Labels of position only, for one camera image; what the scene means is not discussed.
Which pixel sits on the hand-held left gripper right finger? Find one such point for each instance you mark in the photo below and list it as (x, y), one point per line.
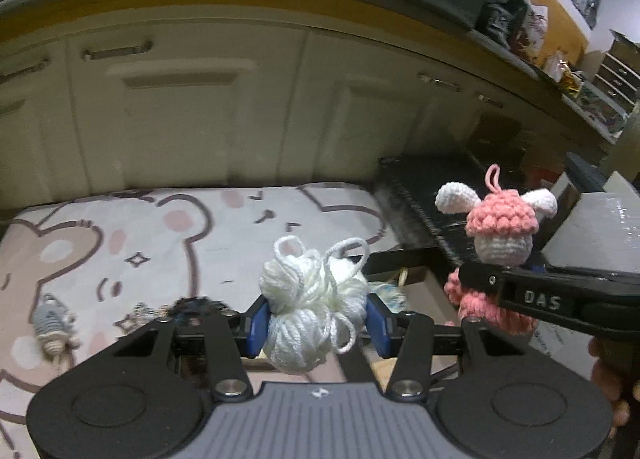
(378, 329)

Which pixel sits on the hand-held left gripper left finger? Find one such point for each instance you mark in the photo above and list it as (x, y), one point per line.
(257, 326)

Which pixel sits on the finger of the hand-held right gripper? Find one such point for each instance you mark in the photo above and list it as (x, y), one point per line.
(540, 301)
(590, 275)

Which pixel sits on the white yarn ball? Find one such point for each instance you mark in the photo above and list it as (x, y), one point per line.
(300, 329)

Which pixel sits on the dark fabric scrunchie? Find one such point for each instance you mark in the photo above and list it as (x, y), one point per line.
(197, 305)

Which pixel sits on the black box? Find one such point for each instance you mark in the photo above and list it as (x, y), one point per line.
(400, 259)

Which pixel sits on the pink crochet doll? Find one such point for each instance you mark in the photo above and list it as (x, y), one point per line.
(500, 219)

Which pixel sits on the grey crochet mouse toy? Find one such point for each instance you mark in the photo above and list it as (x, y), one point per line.
(50, 326)

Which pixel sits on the person's right hand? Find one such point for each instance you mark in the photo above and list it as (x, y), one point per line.
(610, 374)

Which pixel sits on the white plastic-wrapped box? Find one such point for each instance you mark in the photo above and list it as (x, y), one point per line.
(600, 224)

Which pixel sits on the bear printed mat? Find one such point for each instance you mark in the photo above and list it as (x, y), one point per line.
(175, 249)

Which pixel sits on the pile of small colourful packets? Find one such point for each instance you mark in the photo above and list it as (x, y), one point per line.
(585, 89)

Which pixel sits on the small drawer unit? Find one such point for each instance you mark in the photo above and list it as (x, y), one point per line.
(620, 74)

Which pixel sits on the cream cabinet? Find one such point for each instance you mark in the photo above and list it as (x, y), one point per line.
(225, 114)

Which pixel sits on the white red printed bag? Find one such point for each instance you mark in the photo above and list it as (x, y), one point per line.
(530, 34)

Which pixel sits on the black bag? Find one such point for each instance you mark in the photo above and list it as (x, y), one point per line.
(500, 14)

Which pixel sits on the grey countertop with wooden edge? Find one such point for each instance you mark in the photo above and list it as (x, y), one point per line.
(150, 1)

